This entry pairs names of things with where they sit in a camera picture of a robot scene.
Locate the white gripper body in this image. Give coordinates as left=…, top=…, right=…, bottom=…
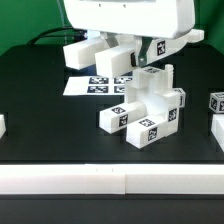
left=64, top=0, right=195, bottom=39

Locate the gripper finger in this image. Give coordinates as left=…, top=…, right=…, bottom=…
left=138, top=37, right=152, bottom=66
left=105, top=33, right=119, bottom=48

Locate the white chair back frame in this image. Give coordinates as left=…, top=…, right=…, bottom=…
left=63, top=29, right=204, bottom=78

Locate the white chair seat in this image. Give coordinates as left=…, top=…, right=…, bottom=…
left=123, top=63, right=181, bottom=138

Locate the white tagged cube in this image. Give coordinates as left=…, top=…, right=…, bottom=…
left=209, top=92, right=224, bottom=113
left=173, top=88, right=186, bottom=108

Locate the marker sheet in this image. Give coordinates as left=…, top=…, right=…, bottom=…
left=63, top=76, right=132, bottom=96

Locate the white block right edge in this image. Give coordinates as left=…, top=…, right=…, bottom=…
left=211, top=114, right=224, bottom=152

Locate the white block edge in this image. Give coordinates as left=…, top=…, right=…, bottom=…
left=0, top=114, right=6, bottom=139
left=211, top=114, right=224, bottom=152

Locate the white block left edge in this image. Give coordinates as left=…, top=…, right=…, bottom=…
left=0, top=114, right=6, bottom=139

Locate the black cable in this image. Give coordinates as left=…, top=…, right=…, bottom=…
left=27, top=26, right=88, bottom=46

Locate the white front rail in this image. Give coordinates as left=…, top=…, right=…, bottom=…
left=0, top=164, right=224, bottom=195

